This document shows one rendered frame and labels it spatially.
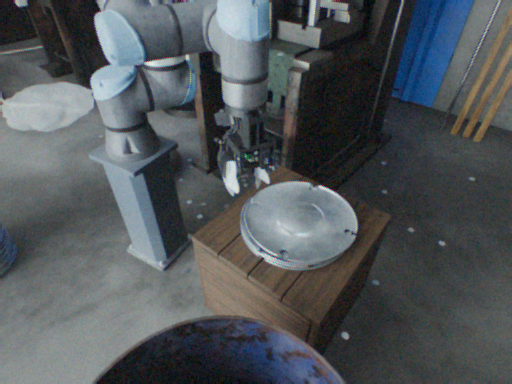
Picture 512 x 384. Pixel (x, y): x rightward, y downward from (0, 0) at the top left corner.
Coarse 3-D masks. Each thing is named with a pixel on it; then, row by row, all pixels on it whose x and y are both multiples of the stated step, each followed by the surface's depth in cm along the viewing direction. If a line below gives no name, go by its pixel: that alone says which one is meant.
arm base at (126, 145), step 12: (144, 120) 89; (108, 132) 89; (120, 132) 87; (132, 132) 88; (144, 132) 90; (108, 144) 90; (120, 144) 89; (132, 144) 89; (144, 144) 91; (156, 144) 94; (120, 156) 90; (132, 156) 90; (144, 156) 92
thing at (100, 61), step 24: (24, 0) 218; (48, 0) 192; (72, 0) 198; (96, 0) 207; (48, 24) 234; (72, 24) 204; (48, 48) 241; (72, 48) 209; (96, 48) 221; (48, 72) 256; (72, 72) 260
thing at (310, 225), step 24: (264, 192) 92; (288, 192) 92; (312, 192) 92; (264, 216) 85; (288, 216) 84; (312, 216) 84; (336, 216) 85; (264, 240) 79; (288, 240) 79; (312, 240) 79; (336, 240) 79
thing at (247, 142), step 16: (240, 112) 52; (256, 112) 54; (240, 128) 57; (256, 128) 54; (240, 144) 56; (256, 144) 55; (272, 144) 57; (240, 160) 56; (256, 160) 59; (272, 160) 60
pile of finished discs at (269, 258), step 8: (248, 200) 90; (248, 232) 82; (248, 240) 79; (256, 248) 78; (264, 256) 77; (272, 256) 76; (272, 264) 76; (280, 264) 75; (288, 264) 75; (296, 264) 74; (304, 264) 74; (312, 264) 77; (320, 264) 75
